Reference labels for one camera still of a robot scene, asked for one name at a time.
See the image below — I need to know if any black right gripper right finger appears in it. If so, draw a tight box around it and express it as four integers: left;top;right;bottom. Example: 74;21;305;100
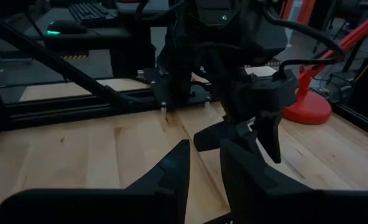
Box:
219;138;368;224

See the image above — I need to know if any black computer mouse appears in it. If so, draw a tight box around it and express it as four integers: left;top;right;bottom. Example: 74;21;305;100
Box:
46;20;88;35

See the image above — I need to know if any black desk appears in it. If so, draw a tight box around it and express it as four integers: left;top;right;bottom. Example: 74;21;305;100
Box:
0;6;157;78

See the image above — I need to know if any red desk lamp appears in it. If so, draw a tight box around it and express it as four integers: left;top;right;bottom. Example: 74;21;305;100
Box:
282;0;368;126

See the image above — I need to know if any black keyboard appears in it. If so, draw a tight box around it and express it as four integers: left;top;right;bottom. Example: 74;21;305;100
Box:
68;2;118;27

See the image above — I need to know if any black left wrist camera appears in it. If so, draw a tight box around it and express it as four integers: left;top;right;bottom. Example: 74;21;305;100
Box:
252;68;299;108

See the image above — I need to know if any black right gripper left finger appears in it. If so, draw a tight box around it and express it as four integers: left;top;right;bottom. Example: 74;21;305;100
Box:
0;139;191;224

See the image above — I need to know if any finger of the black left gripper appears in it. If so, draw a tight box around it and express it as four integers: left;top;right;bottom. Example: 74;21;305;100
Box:
254;113;283;165
192;119;252;153

